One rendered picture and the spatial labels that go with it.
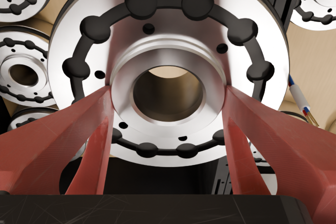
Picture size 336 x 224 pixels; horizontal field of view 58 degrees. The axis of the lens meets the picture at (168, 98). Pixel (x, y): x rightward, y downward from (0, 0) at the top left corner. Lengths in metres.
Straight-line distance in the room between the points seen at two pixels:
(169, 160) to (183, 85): 0.04
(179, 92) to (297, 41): 0.25
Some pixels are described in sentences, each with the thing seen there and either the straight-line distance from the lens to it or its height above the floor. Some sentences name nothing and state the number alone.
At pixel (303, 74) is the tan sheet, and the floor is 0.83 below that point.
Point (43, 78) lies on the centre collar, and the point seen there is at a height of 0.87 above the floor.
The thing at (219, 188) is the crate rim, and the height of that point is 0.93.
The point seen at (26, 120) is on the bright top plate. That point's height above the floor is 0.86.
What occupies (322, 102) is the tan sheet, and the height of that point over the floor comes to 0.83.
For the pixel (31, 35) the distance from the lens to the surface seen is 0.33.
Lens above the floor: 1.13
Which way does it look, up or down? 49 degrees down
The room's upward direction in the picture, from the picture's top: 179 degrees clockwise
